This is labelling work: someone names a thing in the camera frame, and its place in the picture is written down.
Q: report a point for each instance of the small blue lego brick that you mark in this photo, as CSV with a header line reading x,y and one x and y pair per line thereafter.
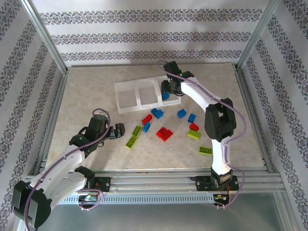
x,y
146,127
165,96
191,118
181,113

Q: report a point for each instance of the small red lego brick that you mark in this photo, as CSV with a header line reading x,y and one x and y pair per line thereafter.
x,y
194,127
147,119

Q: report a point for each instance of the large red lego block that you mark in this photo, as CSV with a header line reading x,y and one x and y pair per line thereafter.
x,y
164,134

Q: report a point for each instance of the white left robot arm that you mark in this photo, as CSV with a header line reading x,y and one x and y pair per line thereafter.
x,y
69,183

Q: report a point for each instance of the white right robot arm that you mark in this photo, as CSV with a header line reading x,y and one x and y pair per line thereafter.
x,y
220,156

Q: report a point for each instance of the small circuit board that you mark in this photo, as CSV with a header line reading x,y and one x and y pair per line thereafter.
x,y
220,197
88,198

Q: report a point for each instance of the grey metal sheet panel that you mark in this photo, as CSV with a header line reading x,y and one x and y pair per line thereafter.
x,y
154,219

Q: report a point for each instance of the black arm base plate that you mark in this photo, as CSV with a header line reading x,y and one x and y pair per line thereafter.
x,y
203,184
104,184

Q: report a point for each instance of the aluminium frame side rail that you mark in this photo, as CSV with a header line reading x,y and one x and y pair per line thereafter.
x,y
54,115
251,108

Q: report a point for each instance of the wide aluminium base rail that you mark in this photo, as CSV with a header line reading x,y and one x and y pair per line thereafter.
x,y
154,179

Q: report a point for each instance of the aluminium frame corner post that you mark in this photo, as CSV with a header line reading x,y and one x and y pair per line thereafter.
x,y
256,36
45,36

